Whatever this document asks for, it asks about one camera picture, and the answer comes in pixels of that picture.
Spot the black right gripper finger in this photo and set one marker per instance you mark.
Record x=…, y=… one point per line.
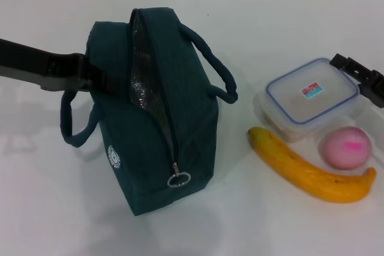
x=354, y=68

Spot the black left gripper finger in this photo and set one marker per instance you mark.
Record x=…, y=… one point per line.
x=102, y=77

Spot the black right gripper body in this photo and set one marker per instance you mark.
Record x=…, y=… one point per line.
x=376, y=88

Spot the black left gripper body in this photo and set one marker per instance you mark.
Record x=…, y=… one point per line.
x=24, y=58

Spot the clear plastic lunch box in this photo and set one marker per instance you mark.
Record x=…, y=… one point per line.
x=312, y=100

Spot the pink peach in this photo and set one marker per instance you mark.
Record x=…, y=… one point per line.
x=345, y=148

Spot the dark teal lunch bag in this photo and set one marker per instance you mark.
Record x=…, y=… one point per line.
x=186, y=103

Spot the yellow banana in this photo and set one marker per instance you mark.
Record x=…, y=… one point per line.
x=300, y=172

